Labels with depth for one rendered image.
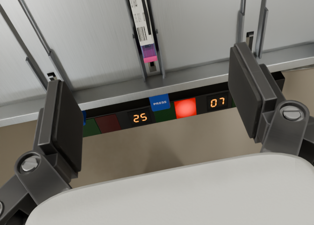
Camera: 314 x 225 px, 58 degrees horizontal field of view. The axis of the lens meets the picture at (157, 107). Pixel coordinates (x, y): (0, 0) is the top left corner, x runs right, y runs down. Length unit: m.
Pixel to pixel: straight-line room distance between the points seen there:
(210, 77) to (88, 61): 0.13
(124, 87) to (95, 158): 0.81
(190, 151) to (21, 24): 0.88
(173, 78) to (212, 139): 0.78
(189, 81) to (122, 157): 0.81
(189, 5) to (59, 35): 0.13
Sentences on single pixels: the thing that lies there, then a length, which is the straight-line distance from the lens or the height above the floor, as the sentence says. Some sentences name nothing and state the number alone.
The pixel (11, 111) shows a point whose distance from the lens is 0.37.
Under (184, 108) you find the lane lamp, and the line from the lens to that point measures 0.40.
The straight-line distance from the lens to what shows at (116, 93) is 0.32.
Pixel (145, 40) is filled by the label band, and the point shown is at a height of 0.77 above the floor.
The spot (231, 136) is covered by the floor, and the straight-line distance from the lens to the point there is 1.10.
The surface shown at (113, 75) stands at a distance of 0.33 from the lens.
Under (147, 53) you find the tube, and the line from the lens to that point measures 0.30.
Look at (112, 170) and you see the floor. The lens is 1.12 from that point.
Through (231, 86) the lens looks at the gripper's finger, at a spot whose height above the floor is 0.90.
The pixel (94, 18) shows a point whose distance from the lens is 0.29.
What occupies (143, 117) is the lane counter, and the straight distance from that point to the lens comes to 0.40.
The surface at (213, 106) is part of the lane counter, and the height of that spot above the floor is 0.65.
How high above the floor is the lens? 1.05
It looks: 85 degrees down
